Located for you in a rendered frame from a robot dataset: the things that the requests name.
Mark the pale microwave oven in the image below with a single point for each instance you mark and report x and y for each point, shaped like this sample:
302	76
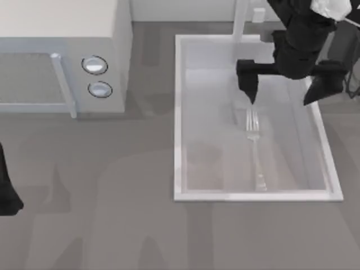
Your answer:
56	25

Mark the large round microwave knob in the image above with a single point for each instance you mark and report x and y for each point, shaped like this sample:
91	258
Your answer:
94	65

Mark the small round microwave knob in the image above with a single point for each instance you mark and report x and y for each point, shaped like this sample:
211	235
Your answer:
100	89

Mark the tall white tap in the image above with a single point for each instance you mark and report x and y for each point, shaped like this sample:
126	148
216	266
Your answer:
238	19

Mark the microwave glass door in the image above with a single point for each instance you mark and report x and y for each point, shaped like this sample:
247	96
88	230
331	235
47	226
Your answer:
25	78

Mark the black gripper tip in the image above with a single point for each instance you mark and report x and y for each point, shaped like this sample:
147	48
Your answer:
7	191

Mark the silver fork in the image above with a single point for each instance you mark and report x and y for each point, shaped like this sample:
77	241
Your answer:
255	146

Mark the pale grey rounded box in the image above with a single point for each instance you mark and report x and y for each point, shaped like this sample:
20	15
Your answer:
332	7

